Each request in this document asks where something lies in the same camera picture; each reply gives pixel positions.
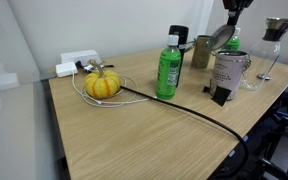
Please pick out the black plug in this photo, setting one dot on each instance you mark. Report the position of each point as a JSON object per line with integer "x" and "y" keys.
{"x": 80, "y": 64}

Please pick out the white partition panel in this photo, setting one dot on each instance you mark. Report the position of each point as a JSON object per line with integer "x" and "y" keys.
{"x": 7, "y": 100}

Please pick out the glass carafe steel funnel top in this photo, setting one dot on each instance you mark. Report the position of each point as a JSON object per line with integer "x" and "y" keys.
{"x": 277, "y": 33}

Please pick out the small yellow orange pumpkin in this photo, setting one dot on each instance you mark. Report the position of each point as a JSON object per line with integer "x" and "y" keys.
{"x": 102, "y": 85}

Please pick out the gold metal canister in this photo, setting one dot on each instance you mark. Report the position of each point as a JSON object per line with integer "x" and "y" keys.
{"x": 200, "y": 53}

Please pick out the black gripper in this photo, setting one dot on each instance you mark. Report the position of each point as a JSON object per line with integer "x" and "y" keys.
{"x": 237, "y": 4}

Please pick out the black tape strip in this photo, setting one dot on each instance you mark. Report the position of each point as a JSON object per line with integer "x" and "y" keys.
{"x": 221, "y": 95}

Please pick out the green tea bottle white cap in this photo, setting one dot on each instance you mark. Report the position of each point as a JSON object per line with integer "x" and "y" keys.
{"x": 168, "y": 71}
{"x": 234, "y": 43}

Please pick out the white canister with hinged lid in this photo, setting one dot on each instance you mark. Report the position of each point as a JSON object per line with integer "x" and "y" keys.
{"x": 229, "y": 75}

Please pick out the tall black device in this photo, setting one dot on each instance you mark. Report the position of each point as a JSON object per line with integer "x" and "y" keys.
{"x": 183, "y": 33}

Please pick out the black metal frame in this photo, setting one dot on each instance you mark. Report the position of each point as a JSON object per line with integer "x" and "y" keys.
{"x": 284, "y": 126}

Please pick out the round steel stopper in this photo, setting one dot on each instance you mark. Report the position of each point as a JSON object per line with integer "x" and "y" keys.
{"x": 263, "y": 76}

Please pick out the small white power adapter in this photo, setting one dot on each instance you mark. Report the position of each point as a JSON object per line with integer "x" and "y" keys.
{"x": 66, "y": 69}

